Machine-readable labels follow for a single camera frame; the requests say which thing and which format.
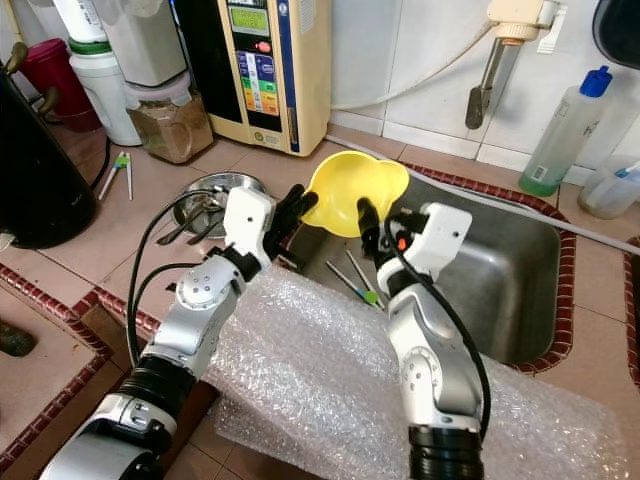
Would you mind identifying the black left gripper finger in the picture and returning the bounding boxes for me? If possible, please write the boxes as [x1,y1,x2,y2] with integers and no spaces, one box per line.
[268,215,306,256]
[278,184,320,223]

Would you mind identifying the yellow plastic bowl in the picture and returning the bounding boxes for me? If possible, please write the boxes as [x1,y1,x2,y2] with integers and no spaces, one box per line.
[301,150,413,239]

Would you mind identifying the stainless steel bowl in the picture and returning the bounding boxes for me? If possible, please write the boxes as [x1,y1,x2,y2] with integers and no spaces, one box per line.
[172,172,243,245]

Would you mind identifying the green tipped metal utensil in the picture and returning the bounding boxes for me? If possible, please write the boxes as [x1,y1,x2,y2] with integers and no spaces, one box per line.
[345,248,381,307]

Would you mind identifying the thin metal utensil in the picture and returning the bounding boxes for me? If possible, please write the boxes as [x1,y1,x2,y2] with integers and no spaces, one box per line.
[325,260,371,301]

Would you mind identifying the dark metal spoon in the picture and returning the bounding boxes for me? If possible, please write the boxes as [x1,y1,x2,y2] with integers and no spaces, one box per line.
[160,195,229,247]

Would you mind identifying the stainless steel sink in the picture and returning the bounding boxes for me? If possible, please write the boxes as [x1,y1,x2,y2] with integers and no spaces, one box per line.
[275,165,573,376]

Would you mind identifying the cream water ionizer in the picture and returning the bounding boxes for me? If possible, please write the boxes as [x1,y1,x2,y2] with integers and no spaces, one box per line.
[226,0,333,158]

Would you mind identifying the grey metal faucet lever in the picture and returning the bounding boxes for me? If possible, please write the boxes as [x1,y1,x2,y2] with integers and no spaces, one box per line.
[465,38,521,131]

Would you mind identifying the jar of brown powder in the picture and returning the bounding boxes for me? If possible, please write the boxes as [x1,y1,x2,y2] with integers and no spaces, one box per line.
[125,72,214,166]

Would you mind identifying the clear bubble wrap sheet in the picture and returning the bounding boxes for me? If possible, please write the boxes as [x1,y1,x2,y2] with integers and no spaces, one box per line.
[208,265,631,480]

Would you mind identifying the clear bottle with blue cap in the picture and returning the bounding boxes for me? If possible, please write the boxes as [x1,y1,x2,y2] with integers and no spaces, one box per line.
[518,65,614,198]

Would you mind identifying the white green tweezers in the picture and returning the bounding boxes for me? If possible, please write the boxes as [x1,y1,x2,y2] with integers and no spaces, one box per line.
[98,150,134,202]

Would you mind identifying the small clear plastic container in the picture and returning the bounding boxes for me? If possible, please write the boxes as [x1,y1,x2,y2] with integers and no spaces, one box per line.
[580,155,640,221]

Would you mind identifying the white bottle with green band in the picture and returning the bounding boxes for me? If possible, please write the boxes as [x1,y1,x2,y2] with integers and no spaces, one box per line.
[50,0,143,148]

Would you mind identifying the black electric kettle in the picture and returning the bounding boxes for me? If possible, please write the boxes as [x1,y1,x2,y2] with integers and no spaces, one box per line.
[0,70,101,251]

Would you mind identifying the dark green cucumber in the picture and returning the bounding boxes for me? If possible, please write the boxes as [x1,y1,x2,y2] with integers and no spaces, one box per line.
[0,320,39,358]

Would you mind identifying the cream faucet adapter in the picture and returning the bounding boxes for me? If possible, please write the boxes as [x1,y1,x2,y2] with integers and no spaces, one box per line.
[487,0,566,46]

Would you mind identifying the dark red cup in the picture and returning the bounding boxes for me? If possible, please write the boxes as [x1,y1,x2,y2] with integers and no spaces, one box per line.
[20,38,103,134]

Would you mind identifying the dark hanging pan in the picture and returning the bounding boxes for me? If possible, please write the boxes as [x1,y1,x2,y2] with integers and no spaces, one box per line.
[592,0,640,71]

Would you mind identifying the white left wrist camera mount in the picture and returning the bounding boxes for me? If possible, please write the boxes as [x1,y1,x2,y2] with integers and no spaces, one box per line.
[223,186,278,263]

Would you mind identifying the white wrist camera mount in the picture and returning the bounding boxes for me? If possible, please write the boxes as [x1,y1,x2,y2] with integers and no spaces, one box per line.
[378,202,473,296]
[223,186,278,263]

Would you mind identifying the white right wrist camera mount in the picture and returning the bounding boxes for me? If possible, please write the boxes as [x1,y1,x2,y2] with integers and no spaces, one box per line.
[378,202,473,296]

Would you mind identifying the thin white hose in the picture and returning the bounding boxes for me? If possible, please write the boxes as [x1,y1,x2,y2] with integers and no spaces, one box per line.
[330,22,496,112]

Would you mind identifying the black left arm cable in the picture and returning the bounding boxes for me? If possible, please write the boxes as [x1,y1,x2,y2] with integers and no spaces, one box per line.
[126,188,241,366]

